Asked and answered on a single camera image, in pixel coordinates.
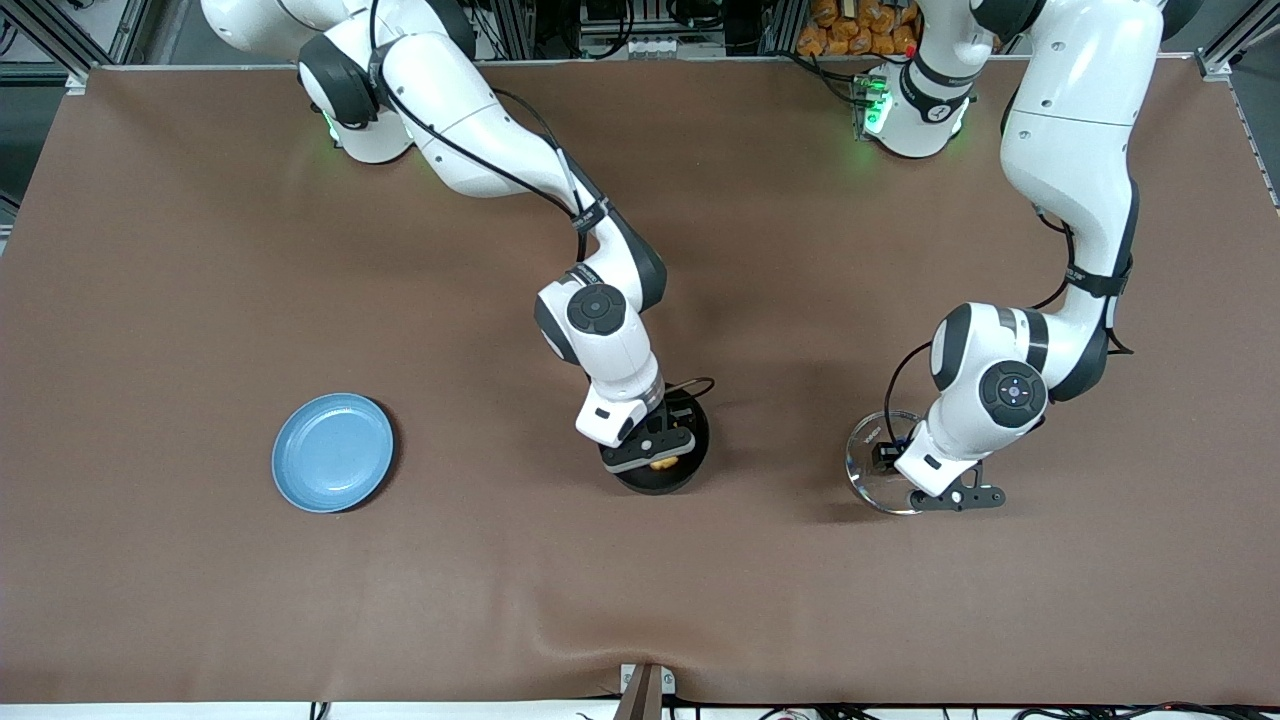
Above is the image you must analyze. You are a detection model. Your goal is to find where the aluminium rack upright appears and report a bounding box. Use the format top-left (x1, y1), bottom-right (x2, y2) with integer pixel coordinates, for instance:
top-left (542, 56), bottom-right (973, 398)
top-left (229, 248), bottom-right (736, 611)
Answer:
top-left (495, 0), bottom-right (538, 59)
top-left (765, 0), bottom-right (809, 56)

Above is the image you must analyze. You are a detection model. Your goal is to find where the metal bracket with brown post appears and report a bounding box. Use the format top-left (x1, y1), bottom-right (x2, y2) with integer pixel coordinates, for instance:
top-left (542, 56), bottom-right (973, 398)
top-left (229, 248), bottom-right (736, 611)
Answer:
top-left (612, 662), bottom-right (677, 720)

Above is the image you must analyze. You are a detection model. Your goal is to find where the brown table mat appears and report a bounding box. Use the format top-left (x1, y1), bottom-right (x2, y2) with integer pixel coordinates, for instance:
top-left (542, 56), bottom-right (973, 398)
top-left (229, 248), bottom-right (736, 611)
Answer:
top-left (0, 55), bottom-right (1280, 707)

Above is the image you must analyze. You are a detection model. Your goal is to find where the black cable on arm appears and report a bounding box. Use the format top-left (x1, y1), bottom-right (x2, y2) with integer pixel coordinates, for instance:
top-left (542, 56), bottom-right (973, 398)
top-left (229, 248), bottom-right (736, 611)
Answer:
top-left (884, 205), bottom-right (1137, 446)
top-left (368, 0), bottom-right (717, 403)

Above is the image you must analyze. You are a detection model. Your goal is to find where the blue round plate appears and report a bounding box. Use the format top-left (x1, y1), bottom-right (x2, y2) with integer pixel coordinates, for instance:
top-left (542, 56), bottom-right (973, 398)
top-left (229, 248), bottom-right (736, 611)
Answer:
top-left (271, 392), bottom-right (396, 514)

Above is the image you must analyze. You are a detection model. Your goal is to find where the steel pot with blue handle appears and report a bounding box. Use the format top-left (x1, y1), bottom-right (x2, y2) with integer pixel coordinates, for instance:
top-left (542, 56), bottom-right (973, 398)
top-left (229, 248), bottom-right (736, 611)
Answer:
top-left (610, 385), bottom-right (712, 495)

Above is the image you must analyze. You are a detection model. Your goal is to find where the aluminium frame post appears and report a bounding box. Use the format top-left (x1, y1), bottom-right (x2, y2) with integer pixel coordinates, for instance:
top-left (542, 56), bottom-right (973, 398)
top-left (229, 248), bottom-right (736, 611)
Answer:
top-left (0, 0), bottom-right (93, 96)
top-left (1195, 0), bottom-right (1280, 83)

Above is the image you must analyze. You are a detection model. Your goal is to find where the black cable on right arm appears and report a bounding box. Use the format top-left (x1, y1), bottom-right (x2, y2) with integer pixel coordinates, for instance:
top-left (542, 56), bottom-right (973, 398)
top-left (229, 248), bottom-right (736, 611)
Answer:
top-left (368, 0), bottom-right (717, 403)

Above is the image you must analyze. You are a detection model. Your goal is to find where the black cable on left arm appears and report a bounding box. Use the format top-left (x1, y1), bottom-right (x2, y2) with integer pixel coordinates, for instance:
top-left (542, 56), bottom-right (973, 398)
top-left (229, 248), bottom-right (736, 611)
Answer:
top-left (884, 205), bottom-right (1137, 446)

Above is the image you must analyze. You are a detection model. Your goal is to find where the glass lid with blue knob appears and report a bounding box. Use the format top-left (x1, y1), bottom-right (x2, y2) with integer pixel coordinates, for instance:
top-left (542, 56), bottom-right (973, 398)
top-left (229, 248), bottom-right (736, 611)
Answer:
top-left (845, 410), bottom-right (933, 517)

